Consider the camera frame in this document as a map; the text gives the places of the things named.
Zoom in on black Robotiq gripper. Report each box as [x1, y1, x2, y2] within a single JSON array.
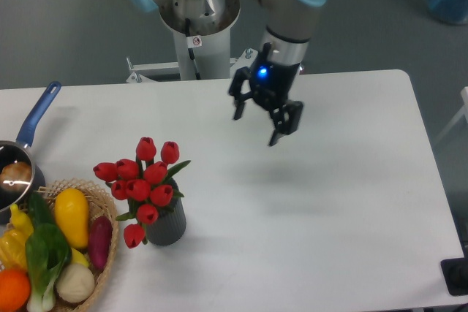
[[228, 58, 303, 146]]

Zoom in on red tulip bouquet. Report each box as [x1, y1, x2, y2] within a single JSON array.
[[93, 137, 190, 248]]

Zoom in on dark grey ribbed vase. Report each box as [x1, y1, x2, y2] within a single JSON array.
[[146, 179, 186, 246]]

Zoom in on woven wicker basket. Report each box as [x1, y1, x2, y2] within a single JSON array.
[[0, 178, 120, 312]]

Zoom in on purple eggplant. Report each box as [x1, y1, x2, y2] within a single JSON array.
[[88, 216, 113, 270]]

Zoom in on yellow squash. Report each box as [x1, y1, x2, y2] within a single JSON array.
[[54, 188, 89, 251]]

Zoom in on black device at edge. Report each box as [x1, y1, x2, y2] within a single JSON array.
[[440, 258, 468, 296]]

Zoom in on brown bun in pan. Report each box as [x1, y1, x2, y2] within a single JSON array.
[[1, 161, 32, 193]]

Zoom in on white garlic bulb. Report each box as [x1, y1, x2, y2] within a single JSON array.
[[56, 264, 95, 303]]

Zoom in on green bok choy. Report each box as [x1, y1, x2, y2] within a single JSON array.
[[26, 193, 71, 311]]

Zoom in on small yellow pepper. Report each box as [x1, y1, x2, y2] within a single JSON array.
[[10, 204, 34, 238]]

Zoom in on yellow bell pepper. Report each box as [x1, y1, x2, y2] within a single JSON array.
[[1, 229, 29, 272]]

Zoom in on orange fruit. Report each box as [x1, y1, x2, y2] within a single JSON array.
[[1, 269, 31, 311]]

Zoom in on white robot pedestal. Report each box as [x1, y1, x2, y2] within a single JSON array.
[[125, 0, 306, 84]]

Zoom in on white frame at right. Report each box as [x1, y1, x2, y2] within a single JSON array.
[[434, 86, 467, 144]]

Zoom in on blue handled saucepan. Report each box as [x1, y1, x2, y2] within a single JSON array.
[[1, 81, 61, 225]]

